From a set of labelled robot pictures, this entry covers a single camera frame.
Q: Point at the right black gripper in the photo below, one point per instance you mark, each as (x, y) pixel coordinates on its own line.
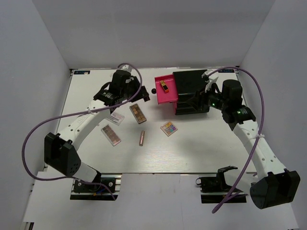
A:
(195, 101)

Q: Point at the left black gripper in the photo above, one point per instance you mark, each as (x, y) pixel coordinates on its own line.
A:
(142, 94)

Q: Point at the black drawer organizer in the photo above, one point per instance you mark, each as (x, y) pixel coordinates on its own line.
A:
(188, 82)

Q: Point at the pink top drawer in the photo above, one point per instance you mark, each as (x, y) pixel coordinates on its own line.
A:
(172, 95)

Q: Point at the gold black lipstick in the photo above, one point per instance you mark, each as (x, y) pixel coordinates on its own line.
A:
(164, 86)

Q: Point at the rose gold lipstick tube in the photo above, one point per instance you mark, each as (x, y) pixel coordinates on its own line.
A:
(141, 141)

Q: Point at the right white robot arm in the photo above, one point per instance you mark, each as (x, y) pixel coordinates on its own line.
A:
(264, 178)

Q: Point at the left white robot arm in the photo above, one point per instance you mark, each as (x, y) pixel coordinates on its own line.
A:
(60, 150)

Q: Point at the clear labelled makeup case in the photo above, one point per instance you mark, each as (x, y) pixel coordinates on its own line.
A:
(115, 118)

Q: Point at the brown eyeshadow palette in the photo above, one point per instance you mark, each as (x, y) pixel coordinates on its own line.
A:
(138, 114)

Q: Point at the blue label sticker right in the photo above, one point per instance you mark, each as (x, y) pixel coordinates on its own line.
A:
(227, 71)

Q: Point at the blue label sticker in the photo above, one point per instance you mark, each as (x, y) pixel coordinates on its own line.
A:
(81, 72)
(227, 71)

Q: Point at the blue label sticker left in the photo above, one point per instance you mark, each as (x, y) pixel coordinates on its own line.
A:
(81, 72)

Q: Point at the colourful eyeshadow palette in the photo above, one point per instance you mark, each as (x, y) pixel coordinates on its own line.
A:
(168, 128)

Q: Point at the pink nude eyeshadow palette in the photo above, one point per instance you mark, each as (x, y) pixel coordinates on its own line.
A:
(110, 134)

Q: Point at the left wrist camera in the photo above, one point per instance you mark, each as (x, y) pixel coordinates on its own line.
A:
(126, 68)

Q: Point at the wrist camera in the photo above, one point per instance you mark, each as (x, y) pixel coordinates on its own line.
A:
(209, 78)
(126, 68)

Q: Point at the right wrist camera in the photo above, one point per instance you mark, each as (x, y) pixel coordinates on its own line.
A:
(209, 78)

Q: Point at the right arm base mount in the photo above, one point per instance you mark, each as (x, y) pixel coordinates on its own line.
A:
(214, 188)

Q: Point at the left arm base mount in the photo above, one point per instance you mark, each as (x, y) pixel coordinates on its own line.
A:
(107, 190)

